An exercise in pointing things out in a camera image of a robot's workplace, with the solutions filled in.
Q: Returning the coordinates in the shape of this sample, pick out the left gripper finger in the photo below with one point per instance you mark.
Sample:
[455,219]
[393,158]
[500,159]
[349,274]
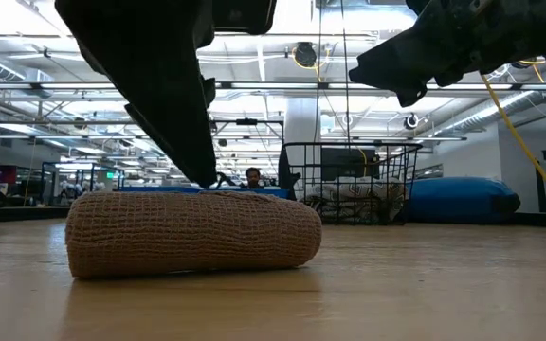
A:
[159,71]

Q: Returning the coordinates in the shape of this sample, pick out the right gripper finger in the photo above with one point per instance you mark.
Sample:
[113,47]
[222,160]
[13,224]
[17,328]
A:
[410,57]

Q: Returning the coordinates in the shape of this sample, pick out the grey patterned fabric pouch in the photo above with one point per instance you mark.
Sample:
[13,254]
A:
[353,187]

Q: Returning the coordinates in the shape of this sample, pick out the tan elastic bandage roll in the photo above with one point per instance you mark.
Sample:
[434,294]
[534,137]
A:
[192,237]

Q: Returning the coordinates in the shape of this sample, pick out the blue plastic bin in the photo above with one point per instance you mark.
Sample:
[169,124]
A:
[159,189]
[273,193]

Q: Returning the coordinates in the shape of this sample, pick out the person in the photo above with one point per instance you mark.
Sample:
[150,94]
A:
[253,177]

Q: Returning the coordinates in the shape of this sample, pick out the blue fabric pouch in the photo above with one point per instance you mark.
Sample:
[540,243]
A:
[458,199]

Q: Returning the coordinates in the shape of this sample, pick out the silver ventilation duct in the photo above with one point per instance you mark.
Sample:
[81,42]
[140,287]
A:
[491,111]

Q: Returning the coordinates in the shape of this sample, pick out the distant black metal frame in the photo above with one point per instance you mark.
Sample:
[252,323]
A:
[246,122]

